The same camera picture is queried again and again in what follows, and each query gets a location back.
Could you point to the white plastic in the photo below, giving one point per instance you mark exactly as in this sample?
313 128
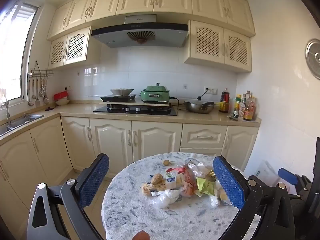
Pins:
199 170

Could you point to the cream cabinets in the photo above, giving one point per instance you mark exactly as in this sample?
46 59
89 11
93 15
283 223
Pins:
215 33
48 148

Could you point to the black range hood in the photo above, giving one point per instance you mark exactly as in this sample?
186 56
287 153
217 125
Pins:
141 34

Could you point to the white rice bag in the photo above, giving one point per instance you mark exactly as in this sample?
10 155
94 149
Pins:
267 174

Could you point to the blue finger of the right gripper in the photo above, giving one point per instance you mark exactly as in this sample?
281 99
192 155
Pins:
288 176

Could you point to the black gas stove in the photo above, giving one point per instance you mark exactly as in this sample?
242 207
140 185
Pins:
137 109

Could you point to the orange snack wrapper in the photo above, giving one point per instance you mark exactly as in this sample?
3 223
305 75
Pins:
187 181

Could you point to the hanging utensil rack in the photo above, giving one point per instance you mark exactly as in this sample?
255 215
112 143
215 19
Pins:
38 85

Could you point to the dark soy sauce bottle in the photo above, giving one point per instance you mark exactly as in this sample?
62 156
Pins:
224 105

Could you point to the upper cream cabinets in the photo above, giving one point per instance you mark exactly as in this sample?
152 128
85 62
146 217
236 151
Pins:
215 33

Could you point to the green snack wrapper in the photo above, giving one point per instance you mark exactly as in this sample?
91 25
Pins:
205 186

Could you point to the red and white bowl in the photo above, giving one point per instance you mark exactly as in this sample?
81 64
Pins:
61 98

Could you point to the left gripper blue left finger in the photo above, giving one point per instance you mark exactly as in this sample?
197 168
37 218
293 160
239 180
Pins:
45 220

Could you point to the yellow cap oil bottle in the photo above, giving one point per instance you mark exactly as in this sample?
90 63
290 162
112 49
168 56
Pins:
236 110

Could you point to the round table blue-white cloth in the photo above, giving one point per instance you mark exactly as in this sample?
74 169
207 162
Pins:
169 214

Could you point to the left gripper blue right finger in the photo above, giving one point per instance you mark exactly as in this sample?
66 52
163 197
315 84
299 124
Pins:
253 197

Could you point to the green electric cooker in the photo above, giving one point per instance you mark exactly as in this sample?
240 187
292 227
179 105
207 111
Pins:
155 94

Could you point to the steel kitchen sink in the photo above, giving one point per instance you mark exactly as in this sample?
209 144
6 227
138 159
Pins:
11 125

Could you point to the lower cream cabinets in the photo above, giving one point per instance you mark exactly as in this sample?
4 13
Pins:
48 148

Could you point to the person's left hand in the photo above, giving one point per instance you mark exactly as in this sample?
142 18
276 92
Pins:
142 235

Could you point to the white milk carton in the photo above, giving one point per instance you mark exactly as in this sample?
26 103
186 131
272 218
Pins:
173 180

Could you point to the clear plastic bag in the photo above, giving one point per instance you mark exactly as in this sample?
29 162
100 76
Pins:
166 198

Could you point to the yellow snack wrapper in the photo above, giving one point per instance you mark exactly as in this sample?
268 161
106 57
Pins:
211 176

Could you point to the steel wok with lid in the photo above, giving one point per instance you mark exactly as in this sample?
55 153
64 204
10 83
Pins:
199 106

